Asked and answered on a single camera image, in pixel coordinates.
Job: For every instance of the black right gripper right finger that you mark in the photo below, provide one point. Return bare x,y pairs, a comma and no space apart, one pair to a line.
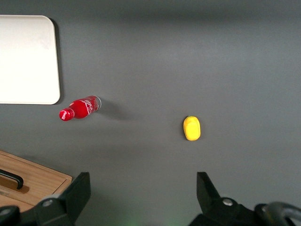
216,209

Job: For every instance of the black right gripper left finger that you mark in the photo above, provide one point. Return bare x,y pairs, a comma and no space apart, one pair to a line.
70,202

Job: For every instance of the red coke bottle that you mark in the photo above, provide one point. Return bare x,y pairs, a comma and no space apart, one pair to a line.
81,109

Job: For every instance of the beige plastic tray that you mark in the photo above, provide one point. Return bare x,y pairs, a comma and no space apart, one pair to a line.
26,61

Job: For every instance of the wooden two-drawer cabinet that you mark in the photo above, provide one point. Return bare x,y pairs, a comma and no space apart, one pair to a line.
42,176

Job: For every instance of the yellow lemon toy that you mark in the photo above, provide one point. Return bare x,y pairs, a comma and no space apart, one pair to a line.
191,128

